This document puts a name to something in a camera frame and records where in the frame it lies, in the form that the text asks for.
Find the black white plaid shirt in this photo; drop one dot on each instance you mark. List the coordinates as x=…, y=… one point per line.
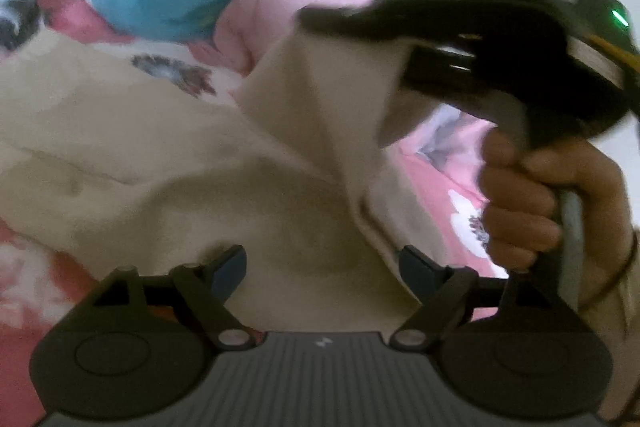
x=15, y=17

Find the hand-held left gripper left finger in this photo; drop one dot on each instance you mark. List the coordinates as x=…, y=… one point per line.
x=230, y=269

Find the person's right hand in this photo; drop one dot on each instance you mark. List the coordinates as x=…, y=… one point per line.
x=605, y=207

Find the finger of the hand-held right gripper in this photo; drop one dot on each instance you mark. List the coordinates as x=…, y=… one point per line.
x=350, y=21

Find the person's right forearm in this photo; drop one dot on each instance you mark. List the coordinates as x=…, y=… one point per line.
x=625, y=332

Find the beige pants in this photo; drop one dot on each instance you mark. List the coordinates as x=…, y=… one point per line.
x=200, y=167

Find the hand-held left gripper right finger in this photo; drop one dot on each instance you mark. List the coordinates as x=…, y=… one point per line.
x=415, y=269

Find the pink floral bed sheet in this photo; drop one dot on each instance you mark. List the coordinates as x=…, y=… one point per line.
x=30, y=302

